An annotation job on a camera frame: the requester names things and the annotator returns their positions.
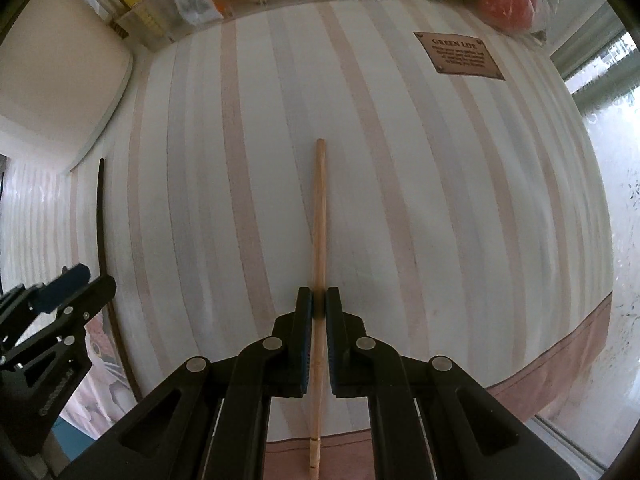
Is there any clear plastic tray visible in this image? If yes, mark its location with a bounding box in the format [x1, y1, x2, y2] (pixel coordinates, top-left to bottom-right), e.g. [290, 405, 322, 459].
[107, 0, 401, 51]

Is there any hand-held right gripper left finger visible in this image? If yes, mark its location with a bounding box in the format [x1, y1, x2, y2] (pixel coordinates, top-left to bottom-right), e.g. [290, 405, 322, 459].
[60, 286, 315, 480]

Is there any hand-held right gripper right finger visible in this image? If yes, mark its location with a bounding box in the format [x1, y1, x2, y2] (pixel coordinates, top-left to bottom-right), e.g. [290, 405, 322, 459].
[325, 286, 578, 480]

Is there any striped table mat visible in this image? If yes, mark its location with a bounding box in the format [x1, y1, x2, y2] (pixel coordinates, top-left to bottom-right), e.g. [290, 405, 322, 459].
[0, 0, 616, 480]

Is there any frosted window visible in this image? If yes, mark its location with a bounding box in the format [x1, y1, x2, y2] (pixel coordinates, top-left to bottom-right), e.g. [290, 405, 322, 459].
[550, 10, 640, 466]

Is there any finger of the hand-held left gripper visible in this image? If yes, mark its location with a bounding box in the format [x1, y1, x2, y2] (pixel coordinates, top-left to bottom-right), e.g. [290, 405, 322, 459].
[0, 263, 92, 322]
[0, 274, 118, 369]

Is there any red tomato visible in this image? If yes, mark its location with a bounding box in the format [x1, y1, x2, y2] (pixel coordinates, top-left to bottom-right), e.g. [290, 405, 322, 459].
[475, 0, 538, 31]

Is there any brown printed plaque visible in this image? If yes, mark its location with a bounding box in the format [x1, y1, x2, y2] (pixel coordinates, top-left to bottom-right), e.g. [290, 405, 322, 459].
[413, 31, 506, 82]

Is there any floral printed cloth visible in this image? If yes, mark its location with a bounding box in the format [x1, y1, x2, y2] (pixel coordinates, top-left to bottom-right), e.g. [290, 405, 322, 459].
[60, 310, 138, 441]

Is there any light wooden chopstick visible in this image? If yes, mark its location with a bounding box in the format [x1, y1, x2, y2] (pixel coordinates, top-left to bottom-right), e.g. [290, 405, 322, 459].
[307, 138, 328, 480]

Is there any dark wooden chopstick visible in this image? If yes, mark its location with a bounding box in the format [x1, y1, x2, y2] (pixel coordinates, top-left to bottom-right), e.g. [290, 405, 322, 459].
[97, 158, 143, 403]

